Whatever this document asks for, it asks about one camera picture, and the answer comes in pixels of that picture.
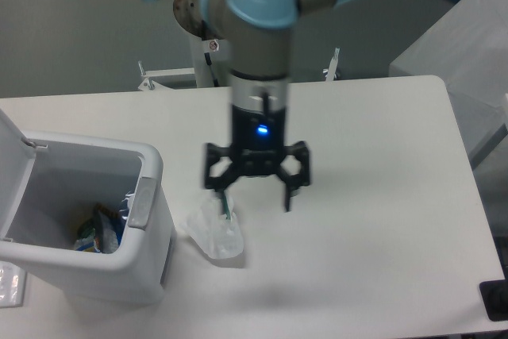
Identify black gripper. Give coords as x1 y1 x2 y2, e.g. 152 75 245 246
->
203 106 311 212

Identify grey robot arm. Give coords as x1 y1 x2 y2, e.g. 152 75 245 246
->
145 0 352 200

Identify trash pile inside can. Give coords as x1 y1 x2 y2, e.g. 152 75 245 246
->
73 191 135 254

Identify white trash can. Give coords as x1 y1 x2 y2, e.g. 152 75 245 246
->
1 115 175 304

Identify crumpled clear plastic bag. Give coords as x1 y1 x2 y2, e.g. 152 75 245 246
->
181 191 244 260

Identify grey side cabinet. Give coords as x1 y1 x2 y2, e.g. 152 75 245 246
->
389 0 507 164

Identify clear plastic sheet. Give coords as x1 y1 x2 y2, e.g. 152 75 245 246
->
0 261 27 308

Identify black device at edge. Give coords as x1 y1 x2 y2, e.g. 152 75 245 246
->
479 279 507 322

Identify black cable on pedestal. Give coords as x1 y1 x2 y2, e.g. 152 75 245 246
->
200 21 221 88

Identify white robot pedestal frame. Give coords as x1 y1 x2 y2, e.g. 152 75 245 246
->
137 0 341 92

